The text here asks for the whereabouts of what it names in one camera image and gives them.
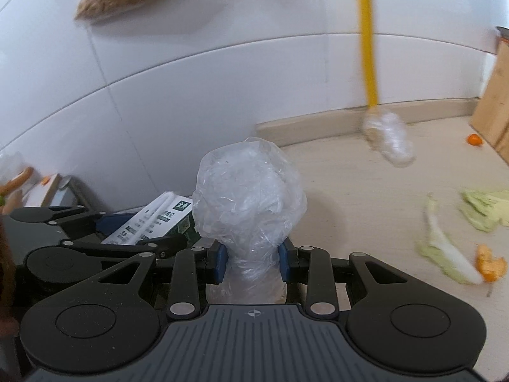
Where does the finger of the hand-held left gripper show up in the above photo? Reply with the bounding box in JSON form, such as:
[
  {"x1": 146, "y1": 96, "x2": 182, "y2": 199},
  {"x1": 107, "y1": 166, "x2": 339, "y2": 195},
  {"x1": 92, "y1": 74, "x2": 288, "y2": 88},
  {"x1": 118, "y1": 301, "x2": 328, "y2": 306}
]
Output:
[
  {"x1": 59, "y1": 233, "x2": 188, "y2": 259},
  {"x1": 7, "y1": 206, "x2": 132, "y2": 236}
]

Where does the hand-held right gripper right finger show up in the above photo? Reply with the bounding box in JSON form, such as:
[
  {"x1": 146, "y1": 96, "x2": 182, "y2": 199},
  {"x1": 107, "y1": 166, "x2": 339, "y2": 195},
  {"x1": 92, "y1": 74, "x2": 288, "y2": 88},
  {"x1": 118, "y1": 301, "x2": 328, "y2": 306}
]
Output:
[{"x1": 278, "y1": 242, "x2": 439, "y2": 320}]

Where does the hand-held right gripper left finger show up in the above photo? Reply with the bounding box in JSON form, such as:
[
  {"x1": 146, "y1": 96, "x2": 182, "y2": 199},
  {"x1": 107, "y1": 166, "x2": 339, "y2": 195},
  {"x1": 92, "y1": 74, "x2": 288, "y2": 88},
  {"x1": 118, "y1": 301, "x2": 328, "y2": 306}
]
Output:
[{"x1": 80, "y1": 243, "x2": 228, "y2": 321}]

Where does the green white carton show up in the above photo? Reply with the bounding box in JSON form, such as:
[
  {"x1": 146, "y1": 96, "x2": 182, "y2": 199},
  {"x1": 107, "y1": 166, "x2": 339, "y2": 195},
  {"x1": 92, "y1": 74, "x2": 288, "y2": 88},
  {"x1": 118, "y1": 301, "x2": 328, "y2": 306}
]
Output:
[{"x1": 101, "y1": 191, "x2": 202, "y2": 248}]

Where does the clear plastic bag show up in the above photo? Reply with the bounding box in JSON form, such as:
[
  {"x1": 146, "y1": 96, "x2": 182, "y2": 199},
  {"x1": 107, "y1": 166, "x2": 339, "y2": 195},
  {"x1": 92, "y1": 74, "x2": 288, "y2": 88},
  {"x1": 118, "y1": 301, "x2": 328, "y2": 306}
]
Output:
[{"x1": 192, "y1": 137, "x2": 308, "y2": 303}]

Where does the large orange peel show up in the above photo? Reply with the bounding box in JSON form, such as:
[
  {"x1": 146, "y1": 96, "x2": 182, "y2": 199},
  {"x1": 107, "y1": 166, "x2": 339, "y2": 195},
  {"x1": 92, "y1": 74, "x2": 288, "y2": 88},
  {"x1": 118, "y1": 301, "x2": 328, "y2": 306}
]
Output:
[{"x1": 475, "y1": 244, "x2": 508, "y2": 283}]

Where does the metal cabinet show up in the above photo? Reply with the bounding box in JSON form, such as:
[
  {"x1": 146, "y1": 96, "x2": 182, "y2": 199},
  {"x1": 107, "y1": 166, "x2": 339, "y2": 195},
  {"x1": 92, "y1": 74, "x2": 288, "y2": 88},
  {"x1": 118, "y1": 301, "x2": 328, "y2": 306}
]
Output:
[{"x1": 20, "y1": 173, "x2": 100, "y2": 212}]

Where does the napa cabbage leaf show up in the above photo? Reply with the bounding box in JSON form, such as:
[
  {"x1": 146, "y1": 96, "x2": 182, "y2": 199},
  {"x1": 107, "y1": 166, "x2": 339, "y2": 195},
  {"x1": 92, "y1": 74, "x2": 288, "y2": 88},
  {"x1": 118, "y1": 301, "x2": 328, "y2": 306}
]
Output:
[
  {"x1": 460, "y1": 188, "x2": 509, "y2": 234},
  {"x1": 415, "y1": 195, "x2": 484, "y2": 286}
]

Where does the crumpled clear plastic wrap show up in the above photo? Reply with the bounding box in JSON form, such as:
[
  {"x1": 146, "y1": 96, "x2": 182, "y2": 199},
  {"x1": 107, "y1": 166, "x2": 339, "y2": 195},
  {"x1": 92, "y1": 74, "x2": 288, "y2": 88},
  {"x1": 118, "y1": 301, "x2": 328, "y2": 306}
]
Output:
[{"x1": 361, "y1": 107, "x2": 416, "y2": 168}]

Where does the yellow pipe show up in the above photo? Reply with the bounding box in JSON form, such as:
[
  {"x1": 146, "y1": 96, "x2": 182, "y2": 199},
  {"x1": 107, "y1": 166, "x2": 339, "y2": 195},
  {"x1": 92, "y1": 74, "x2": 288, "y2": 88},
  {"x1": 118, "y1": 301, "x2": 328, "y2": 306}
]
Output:
[{"x1": 355, "y1": 0, "x2": 380, "y2": 109}]

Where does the wooden knife block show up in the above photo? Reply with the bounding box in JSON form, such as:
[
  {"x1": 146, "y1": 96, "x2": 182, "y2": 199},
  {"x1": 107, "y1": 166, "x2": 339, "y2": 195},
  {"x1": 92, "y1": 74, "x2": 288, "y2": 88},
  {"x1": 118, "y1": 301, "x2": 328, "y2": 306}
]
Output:
[{"x1": 470, "y1": 25, "x2": 509, "y2": 164}]

